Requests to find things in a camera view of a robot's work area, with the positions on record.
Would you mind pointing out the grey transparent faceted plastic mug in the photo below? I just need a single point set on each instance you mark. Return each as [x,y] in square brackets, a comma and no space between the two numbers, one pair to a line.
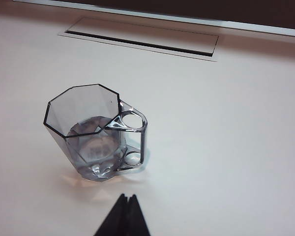
[64,110]

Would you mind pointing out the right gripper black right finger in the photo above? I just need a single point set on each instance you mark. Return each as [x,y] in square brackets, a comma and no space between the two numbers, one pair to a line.
[137,221]

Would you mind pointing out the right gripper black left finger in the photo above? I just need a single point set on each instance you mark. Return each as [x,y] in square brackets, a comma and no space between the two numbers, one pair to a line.
[118,221]

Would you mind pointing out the silver partition base rail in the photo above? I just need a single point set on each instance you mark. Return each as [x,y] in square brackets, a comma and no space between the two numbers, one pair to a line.
[236,24]

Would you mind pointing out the brown desk partition screen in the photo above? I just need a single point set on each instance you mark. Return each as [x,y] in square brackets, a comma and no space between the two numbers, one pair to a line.
[211,7]

